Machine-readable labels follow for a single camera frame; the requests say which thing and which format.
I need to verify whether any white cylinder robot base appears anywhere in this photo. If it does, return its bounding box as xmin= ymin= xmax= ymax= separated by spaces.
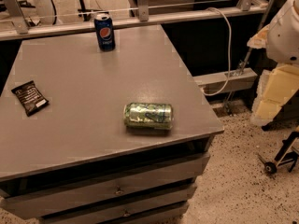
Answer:
xmin=33 ymin=0 xmax=56 ymax=25

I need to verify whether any grey drawer cabinet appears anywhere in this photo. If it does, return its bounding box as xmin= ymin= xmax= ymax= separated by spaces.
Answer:
xmin=1 ymin=137 xmax=212 ymax=224

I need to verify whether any blue Pepsi can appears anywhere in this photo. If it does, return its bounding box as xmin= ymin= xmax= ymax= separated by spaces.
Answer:
xmin=94 ymin=13 xmax=115 ymax=51

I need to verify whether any black tripod stand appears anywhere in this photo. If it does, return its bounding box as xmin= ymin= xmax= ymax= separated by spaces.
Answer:
xmin=78 ymin=0 xmax=106 ymax=21

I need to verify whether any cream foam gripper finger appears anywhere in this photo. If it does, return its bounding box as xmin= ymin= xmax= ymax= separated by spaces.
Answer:
xmin=247 ymin=25 xmax=269 ymax=49
xmin=250 ymin=63 xmax=299 ymax=127

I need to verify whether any black snack packet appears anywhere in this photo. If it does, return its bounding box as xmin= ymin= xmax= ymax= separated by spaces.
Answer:
xmin=11 ymin=80 xmax=49 ymax=117

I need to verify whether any green soda can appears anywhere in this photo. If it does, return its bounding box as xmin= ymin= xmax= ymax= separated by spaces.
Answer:
xmin=123 ymin=103 xmax=173 ymax=130

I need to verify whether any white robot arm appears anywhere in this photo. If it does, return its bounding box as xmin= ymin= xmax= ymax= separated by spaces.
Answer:
xmin=247 ymin=0 xmax=299 ymax=126

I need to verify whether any black wheeled cart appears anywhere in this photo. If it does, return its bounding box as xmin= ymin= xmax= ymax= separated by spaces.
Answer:
xmin=258 ymin=129 xmax=299 ymax=175

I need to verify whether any metal railing frame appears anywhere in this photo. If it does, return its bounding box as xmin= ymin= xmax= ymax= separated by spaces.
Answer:
xmin=0 ymin=0 xmax=274 ymax=41

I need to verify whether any white cable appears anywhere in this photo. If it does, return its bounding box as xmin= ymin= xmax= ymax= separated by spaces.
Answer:
xmin=200 ymin=7 xmax=234 ymax=97

